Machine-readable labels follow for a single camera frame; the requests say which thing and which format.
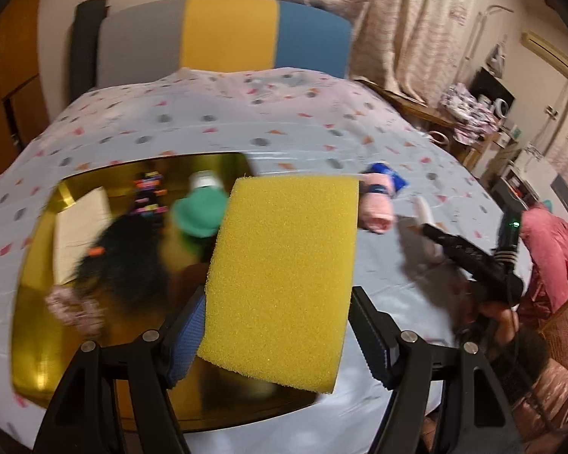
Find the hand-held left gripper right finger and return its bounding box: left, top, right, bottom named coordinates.
left=350, top=286, right=524, bottom=454

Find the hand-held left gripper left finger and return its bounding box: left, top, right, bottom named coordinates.
left=31, top=286, right=206, bottom=454

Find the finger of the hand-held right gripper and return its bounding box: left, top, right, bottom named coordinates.
left=422, top=224, right=507, bottom=285

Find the white plastic object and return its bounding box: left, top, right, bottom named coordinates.
left=409, top=195, right=445, bottom=272

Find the black braided beaded hairpiece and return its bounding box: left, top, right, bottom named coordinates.
left=73, top=194, right=173, bottom=310

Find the yellow sponge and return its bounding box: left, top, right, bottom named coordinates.
left=198, top=175, right=360, bottom=395

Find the gold metal tray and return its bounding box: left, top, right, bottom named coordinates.
left=10, top=152, right=323, bottom=433

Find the person's right hand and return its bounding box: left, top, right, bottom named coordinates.
left=459, top=303, right=520, bottom=347

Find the pink garment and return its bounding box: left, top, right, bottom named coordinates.
left=518, top=202, right=568, bottom=327

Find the white storage cabinet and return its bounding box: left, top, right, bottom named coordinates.
left=504, top=144, right=560, bottom=209

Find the pink rolled cloth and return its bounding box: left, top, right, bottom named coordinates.
left=357, top=173, right=398, bottom=235

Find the blue crumpled packet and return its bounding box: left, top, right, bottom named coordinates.
left=367, top=163, right=408, bottom=192

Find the pink floral scrunchie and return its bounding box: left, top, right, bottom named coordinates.
left=45, top=288, right=107, bottom=336

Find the green white-capped bottle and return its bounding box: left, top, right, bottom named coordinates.
left=170, top=170, right=230, bottom=256

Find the pile of patterned cloth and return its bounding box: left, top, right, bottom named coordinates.
left=438, top=82, right=498, bottom=145

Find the wooden side table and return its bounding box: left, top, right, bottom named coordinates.
left=360, top=78, right=498, bottom=171

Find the pink shiny cloth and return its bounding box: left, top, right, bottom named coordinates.
left=511, top=359, right=568, bottom=440

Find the black appliance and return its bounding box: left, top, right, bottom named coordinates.
left=468, top=67, right=517, bottom=114

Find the steam iron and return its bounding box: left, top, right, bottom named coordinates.
left=484, top=42, right=508, bottom=76

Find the beige patterned curtain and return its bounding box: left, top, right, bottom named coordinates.
left=222, top=0, right=484, bottom=105

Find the grey yellow blue chair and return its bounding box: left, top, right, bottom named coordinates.
left=71, top=0, right=353, bottom=105

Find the wooden cabinet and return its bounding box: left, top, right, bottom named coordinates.
left=0, top=0, right=50, bottom=162

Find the wall air conditioner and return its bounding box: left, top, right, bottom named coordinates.
left=521, top=31, right=568, bottom=79

